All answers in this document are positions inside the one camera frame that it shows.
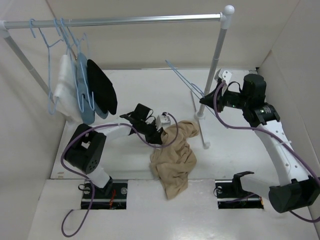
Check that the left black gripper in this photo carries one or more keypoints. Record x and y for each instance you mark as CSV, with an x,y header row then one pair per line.
x,y
155,137

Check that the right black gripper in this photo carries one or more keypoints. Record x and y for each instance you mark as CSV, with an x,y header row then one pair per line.
x,y
220,100

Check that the beige t shirt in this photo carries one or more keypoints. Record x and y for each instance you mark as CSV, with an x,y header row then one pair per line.
x,y
172,164

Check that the light blue wire hanger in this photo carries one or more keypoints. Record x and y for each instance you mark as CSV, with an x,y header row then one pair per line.
x,y
190,85

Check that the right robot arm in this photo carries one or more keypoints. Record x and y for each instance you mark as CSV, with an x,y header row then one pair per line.
x,y
298,185

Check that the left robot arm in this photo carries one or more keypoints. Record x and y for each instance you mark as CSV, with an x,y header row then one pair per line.
x,y
85,148

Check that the empty light blue hanger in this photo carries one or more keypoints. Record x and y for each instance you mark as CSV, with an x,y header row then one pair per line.
x,y
51,104

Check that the light blue hanger with black cloth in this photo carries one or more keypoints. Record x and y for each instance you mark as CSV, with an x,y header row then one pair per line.
x,y
82,46

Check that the light blue hanger with white cloth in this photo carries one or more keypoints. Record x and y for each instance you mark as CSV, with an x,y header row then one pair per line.
x,y
62,37

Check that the black cloth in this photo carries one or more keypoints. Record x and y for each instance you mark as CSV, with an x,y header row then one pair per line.
x,y
104,94

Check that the blue cloth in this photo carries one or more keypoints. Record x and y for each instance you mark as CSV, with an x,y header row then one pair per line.
x,y
87,105

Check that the metal clothes rack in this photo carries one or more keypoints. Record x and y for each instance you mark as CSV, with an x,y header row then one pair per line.
x,y
225,19

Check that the white cloth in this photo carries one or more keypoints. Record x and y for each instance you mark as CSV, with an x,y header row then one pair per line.
x,y
65,96

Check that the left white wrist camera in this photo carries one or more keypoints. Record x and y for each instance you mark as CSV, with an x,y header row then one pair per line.
x,y
162,121

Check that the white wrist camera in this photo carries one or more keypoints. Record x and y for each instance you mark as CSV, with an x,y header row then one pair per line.
x,y
225,75
162,121

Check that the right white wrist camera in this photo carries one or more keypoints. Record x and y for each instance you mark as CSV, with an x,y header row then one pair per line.
x,y
225,75

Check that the aluminium rail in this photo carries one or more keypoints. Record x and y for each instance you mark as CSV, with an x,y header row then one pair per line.
x,y
254,70

